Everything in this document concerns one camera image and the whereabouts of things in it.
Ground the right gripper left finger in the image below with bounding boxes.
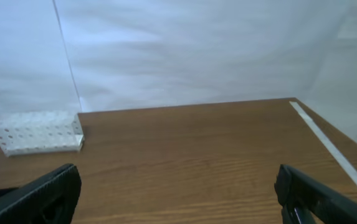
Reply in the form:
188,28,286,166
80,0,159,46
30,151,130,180
0,163,82,224

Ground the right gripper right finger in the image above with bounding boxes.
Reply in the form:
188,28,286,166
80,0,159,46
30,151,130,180
274,164,357,224

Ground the white test tube rack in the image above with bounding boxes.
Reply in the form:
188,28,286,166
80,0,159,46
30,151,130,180
0,110,85,157

